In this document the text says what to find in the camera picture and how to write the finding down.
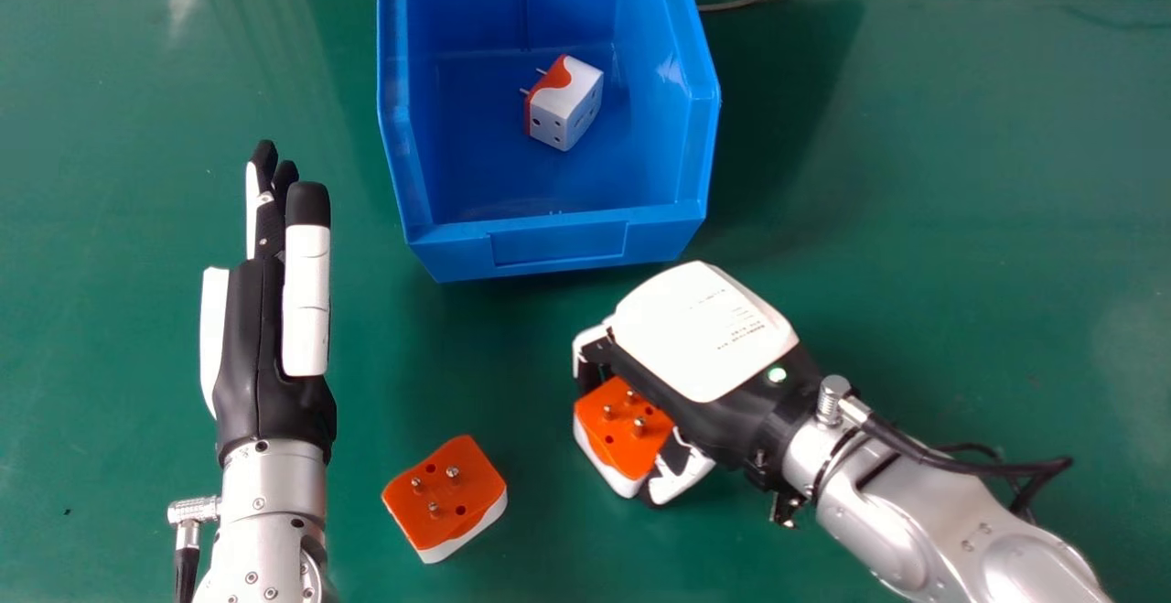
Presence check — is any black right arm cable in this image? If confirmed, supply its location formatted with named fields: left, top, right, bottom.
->
left=860, top=411, right=1075, bottom=523

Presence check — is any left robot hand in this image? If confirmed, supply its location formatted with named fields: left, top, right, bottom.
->
left=199, top=139, right=338, bottom=468

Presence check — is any blue plastic bin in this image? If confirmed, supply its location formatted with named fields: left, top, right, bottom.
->
left=376, top=0, right=722, bottom=285

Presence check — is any white-and-orange plug adapter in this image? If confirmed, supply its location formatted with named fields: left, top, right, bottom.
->
left=521, top=54, right=606, bottom=153
left=573, top=377, right=679, bottom=500
left=381, top=435, right=509, bottom=565

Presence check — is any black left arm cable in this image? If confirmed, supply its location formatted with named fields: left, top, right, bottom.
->
left=174, top=544, right=200, bottom=603

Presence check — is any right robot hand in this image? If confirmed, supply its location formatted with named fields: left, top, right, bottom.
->
left=572, top=261, right=829, bottom=508

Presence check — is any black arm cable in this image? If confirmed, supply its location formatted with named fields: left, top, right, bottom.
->
left=174, top=544, right=200, bottom=603
left=860, top=411, right=1075, bottom=523

